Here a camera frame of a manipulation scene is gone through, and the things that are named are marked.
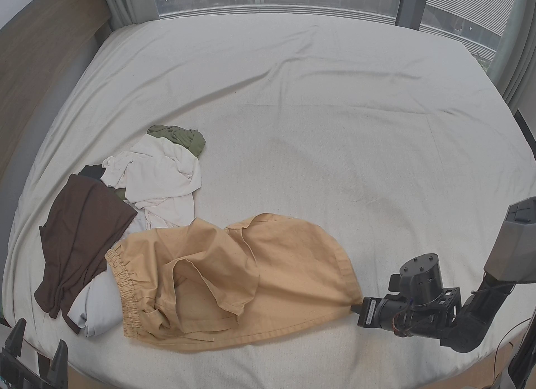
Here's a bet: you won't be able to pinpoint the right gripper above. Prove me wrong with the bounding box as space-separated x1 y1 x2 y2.
357 295 409 331

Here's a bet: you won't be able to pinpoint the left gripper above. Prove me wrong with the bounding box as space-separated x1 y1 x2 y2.
0 319 69 389

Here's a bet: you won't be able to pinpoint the tan shorts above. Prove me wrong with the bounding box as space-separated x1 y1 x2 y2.
105 213 364 352

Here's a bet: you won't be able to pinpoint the bed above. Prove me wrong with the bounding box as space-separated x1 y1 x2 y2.
0 0 536 389

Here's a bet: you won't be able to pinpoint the pale blue garment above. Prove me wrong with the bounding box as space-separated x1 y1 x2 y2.
66 218 145 340

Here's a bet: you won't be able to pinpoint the brown garment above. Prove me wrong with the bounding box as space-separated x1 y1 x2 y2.
34 174 139 334

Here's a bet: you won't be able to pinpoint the black garment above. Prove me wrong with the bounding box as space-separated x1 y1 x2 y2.
77 164 105 183

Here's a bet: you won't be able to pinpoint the white garment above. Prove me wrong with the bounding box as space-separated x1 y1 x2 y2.
102 133 202 231

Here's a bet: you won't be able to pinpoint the olive green garment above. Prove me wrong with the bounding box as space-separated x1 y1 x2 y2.
107 125 207 203

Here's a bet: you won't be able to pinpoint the black cable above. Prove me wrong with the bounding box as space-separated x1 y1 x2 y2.
494 318 530 389

